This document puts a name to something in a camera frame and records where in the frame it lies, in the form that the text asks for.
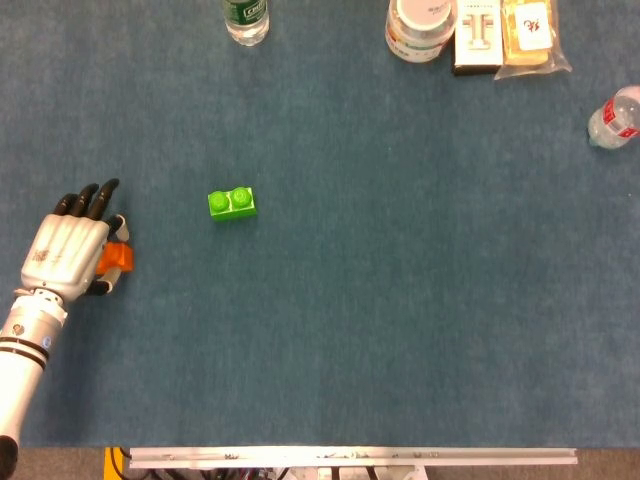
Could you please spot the red label water bottle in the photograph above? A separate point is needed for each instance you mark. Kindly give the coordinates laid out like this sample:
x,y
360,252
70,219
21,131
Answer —
x,y
616,120

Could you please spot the green label water bottle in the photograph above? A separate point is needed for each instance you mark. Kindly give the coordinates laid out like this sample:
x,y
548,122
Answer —
x,y
246,20

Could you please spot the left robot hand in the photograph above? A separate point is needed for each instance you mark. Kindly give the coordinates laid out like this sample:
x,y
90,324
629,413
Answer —
x,y
67,250

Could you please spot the aluminium rail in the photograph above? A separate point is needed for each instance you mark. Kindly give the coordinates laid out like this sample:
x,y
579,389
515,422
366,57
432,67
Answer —
x,y
350,456

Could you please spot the orange toy brick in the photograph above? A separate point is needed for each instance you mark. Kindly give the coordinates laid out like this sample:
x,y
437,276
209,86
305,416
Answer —
x,y
117,257

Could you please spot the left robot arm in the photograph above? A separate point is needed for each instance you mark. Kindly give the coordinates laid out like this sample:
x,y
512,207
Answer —
x,y
22,360

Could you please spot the yellow snack plastic bag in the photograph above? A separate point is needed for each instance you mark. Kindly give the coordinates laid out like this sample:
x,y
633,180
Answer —
x,y
531,35

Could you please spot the yellow frame part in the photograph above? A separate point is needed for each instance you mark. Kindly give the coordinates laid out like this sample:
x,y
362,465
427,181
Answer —
x,y
111,462

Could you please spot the white and black box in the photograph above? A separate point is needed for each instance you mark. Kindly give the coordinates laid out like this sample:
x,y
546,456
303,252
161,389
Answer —
x,y
477,35

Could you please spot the white lid plastic jar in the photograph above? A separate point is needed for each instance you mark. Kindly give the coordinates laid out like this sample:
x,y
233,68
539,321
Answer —
x,y
419,27

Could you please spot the green toy brick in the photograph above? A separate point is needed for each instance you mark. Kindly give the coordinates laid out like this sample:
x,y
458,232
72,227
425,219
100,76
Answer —
x,y
232,204

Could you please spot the blue table cloth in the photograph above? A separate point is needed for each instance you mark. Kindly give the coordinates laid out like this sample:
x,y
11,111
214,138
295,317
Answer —
x,y
320,300

